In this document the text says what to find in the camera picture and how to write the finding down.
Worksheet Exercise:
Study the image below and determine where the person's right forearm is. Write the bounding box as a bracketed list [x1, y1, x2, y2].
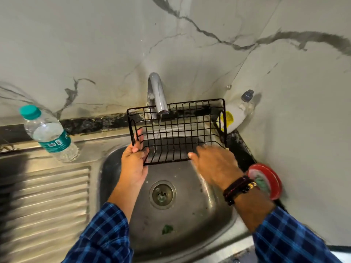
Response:
[233, 186, 344, 263]

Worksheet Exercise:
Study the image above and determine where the metal sink drain strainer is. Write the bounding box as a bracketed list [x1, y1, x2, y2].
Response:
[149, 180, 177, 210]

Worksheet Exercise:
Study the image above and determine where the red round container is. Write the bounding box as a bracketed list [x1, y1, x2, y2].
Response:
[246, 163, 283, 201]

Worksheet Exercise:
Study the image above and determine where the clear plastic water bottle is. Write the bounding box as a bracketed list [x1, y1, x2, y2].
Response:
[19, 104, 80, 163]

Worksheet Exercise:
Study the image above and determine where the person's left hand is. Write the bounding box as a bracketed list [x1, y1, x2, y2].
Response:
[120, 129, 150, 187]

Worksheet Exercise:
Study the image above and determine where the stainless steel sink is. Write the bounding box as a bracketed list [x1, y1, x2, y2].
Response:
[0, 128, 257, 263]

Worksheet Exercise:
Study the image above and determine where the chrome faucet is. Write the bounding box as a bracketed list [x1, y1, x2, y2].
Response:
[147, 72, 170, 115]

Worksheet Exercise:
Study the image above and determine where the white dish soap bottle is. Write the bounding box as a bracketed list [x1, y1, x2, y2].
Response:
[216, 90, 256, 134]

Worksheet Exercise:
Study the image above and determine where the person's right hand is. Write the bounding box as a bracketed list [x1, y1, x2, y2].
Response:
[188, 144, 247, 191]

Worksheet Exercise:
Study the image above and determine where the person's left forearm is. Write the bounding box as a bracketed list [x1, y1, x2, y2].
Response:
[62, 172, 150, 263]

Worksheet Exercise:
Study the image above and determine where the green scrub pad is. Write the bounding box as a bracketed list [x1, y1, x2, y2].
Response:
[253, 174, 272, 194]

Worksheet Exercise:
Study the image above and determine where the black beaded bracelet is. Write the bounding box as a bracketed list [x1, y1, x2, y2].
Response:
[223, 175, 258, 206]

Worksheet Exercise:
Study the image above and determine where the black wire basket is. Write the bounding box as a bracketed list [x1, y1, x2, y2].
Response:
[126, 98, 229, 166]

